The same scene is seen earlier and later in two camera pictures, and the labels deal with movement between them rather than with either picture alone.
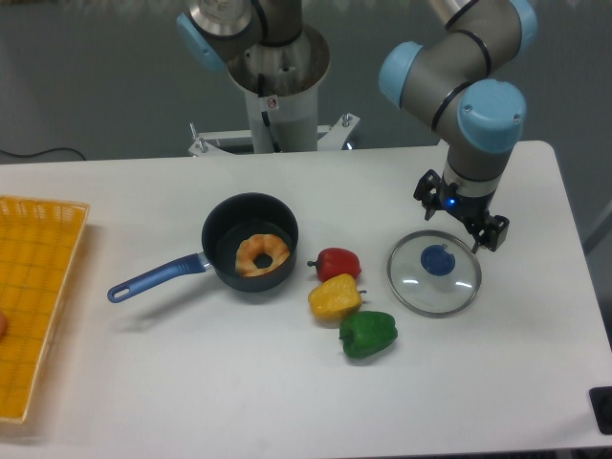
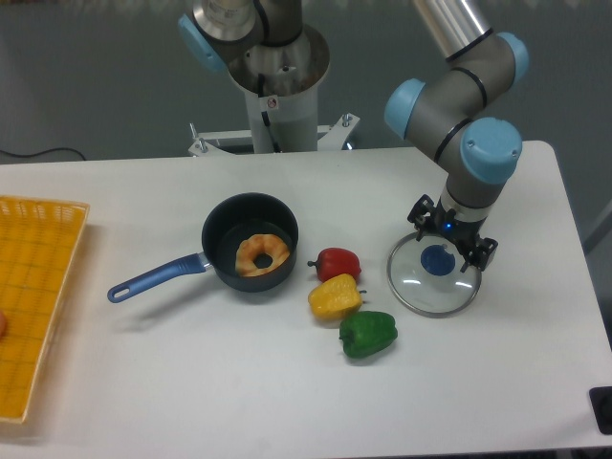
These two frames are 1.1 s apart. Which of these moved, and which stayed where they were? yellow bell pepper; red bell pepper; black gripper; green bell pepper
Moved: black gripper
Stayed: red bell pepper; green bell pepper; yellow bell pepper
